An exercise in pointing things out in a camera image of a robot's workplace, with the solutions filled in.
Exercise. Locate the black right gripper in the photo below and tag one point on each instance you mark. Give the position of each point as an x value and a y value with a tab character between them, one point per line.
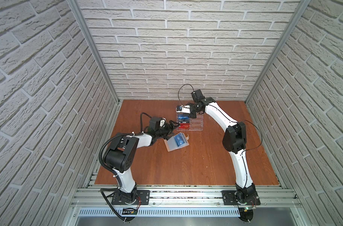
192	116

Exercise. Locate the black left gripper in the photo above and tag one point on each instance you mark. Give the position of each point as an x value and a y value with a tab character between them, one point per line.
168	129

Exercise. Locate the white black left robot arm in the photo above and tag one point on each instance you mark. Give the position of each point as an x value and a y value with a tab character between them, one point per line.
117	154

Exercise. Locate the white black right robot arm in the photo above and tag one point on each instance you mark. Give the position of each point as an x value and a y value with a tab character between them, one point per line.
234	141

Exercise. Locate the red VIP card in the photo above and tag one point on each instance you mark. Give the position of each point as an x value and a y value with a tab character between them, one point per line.
184	127

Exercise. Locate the clear acrylic card organizer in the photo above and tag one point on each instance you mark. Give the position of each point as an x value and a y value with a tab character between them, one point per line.
195	124

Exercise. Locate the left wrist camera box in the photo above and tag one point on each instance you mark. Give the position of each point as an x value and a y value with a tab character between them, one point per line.
156	123

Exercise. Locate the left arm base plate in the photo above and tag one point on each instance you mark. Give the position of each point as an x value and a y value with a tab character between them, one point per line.
133	198

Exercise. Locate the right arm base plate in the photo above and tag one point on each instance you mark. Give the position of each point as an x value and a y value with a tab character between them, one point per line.
232	197

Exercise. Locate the aluminium left frame rail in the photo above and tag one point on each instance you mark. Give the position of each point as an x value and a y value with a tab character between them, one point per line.
93	47

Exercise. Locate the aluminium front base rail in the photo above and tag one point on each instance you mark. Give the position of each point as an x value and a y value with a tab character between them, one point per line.
181	201

